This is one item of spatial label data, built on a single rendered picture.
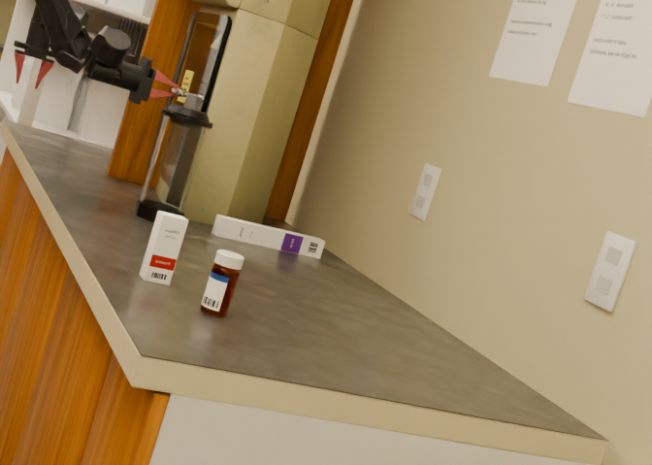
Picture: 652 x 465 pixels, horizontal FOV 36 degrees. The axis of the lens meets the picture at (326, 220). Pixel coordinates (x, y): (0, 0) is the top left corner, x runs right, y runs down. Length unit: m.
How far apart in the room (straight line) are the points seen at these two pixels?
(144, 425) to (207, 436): 0.08
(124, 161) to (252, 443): 1.42
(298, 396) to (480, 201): 0.81
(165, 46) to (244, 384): 1.46
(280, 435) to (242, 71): 1.13
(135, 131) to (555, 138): 1.15
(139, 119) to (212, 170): 0.39
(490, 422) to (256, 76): 1.10
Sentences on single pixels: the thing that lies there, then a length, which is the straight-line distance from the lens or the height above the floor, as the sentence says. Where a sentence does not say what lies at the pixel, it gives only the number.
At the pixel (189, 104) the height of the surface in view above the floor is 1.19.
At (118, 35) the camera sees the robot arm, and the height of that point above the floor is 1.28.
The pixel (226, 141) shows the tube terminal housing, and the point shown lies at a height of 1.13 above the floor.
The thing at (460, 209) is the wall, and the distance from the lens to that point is 2.02.
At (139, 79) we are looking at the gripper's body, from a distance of 2.26.
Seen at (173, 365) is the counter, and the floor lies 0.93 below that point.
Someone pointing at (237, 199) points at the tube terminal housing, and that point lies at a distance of 2.29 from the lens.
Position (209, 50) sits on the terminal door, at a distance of 2.29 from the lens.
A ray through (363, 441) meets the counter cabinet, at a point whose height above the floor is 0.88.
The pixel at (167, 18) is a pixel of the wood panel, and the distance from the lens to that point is 2.56.
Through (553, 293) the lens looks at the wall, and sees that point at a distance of 1.73.
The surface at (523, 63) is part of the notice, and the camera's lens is 1.98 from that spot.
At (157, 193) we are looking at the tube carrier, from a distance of 2.08.
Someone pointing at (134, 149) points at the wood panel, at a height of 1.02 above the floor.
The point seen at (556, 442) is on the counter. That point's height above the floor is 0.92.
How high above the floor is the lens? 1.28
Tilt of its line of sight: 6 degrees down
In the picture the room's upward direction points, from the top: 18 degrees clockwise
